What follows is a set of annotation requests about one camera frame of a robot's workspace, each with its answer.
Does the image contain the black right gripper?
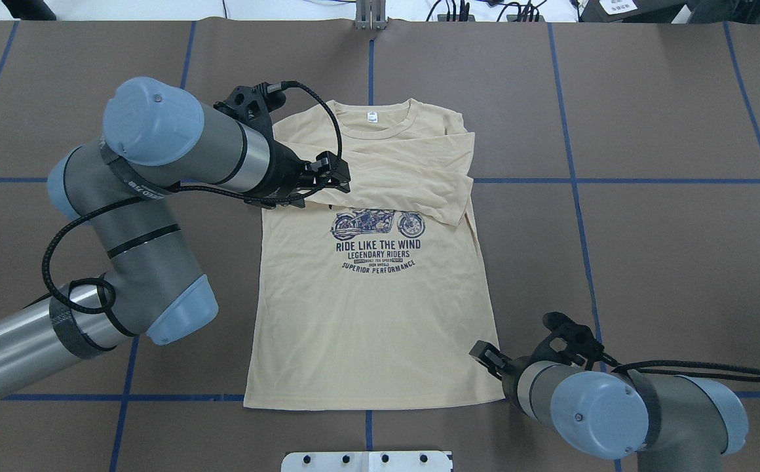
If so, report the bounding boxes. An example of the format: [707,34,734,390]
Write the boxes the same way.
[469,340,517,381]

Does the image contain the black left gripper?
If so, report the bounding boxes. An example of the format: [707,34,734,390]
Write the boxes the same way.
[282,151,351,207]

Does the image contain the beige long-sleeve printed shirt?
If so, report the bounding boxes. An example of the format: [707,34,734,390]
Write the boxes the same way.
[243,98,503,410]

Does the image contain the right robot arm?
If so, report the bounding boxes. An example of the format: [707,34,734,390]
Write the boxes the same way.
[470,340,750,471]

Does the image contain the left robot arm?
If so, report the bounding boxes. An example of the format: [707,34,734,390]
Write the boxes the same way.
[0,77,351,399]

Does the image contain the black box device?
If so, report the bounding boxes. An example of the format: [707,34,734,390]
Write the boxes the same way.
[579,1,687,24]

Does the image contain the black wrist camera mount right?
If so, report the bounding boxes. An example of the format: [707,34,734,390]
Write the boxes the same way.
[530,311,614,371]

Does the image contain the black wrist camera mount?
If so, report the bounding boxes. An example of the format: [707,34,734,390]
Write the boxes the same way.
[213,83,286,138]
[530,311,614,371]

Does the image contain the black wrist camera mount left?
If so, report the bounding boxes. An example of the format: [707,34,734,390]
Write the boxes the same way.
[213,83,286,138]

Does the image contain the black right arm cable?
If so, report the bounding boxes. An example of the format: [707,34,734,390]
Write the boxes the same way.
[599,354,760,384]

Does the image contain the grey aluminium frame post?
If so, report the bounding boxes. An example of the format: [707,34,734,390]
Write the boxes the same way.
[355,0,388,31]

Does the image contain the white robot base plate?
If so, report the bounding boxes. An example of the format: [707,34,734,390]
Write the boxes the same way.
[280,449,455,471]

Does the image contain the black cables on desk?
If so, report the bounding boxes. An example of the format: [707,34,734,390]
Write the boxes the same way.
[425,0,548,23]

